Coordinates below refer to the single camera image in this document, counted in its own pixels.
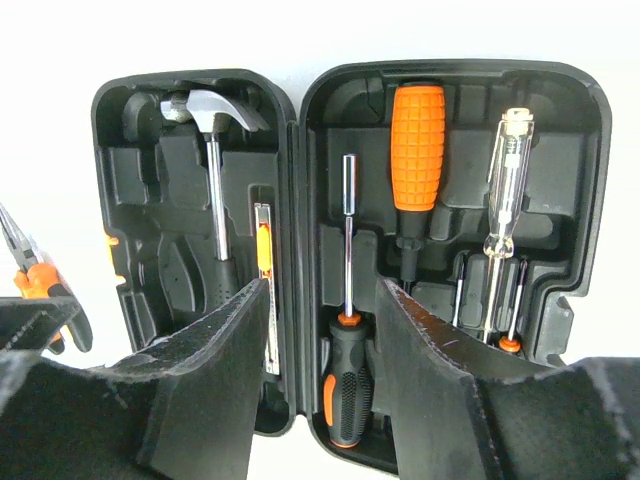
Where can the claw hammer black handle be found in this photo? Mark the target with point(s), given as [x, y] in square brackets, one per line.
[212, 114]

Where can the chrome extension bar in case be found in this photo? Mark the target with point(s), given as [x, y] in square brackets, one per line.
[349, 207]

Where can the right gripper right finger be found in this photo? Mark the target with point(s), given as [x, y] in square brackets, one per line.
[461, 409]

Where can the small orange screwdriver in case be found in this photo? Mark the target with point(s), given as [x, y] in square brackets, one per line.
[458, 292]

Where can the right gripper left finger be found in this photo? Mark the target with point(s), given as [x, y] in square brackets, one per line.
[140, 405]

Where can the orange handled pliers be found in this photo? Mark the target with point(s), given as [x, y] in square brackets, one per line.
[36, 278]

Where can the black plastic tool case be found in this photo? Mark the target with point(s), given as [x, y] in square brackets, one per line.
[391, 260]

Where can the orange handled screwdriver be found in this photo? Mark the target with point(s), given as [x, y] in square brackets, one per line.
[416, 159]

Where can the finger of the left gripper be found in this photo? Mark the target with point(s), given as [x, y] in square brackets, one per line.
[30, 325]

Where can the small precision screwdriver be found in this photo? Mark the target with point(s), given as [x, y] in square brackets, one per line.
[509, 342]

